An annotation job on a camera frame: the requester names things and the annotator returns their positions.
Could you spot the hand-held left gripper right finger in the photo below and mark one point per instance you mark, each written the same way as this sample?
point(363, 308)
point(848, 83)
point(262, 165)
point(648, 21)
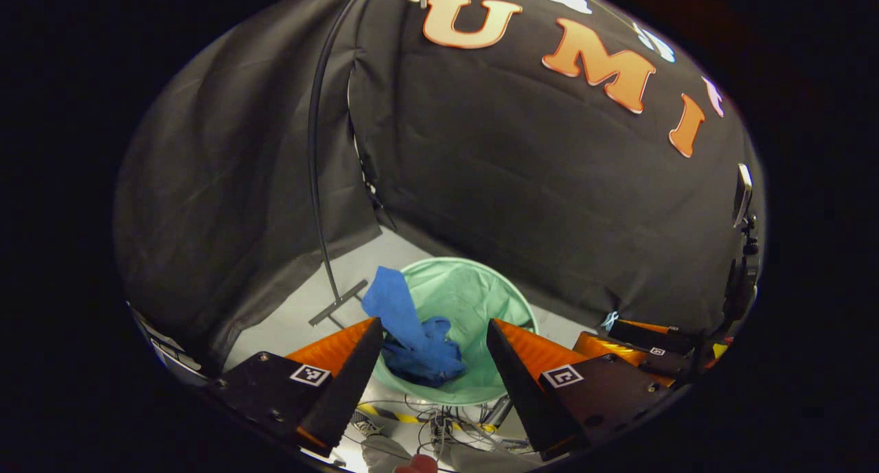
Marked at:
point(518, 390)

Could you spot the green mesh laundry hamper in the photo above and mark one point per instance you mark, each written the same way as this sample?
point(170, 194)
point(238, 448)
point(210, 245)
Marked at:
point(467, 301)

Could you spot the black metal clothes rack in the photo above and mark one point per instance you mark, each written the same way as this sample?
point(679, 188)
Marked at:
point(310, 130)

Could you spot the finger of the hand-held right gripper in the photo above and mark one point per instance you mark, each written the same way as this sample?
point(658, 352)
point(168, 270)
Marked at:
point(645, 334)
point(669, 366)

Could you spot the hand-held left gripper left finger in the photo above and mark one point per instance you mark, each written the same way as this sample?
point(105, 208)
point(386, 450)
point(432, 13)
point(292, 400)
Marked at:
point(354, 384)

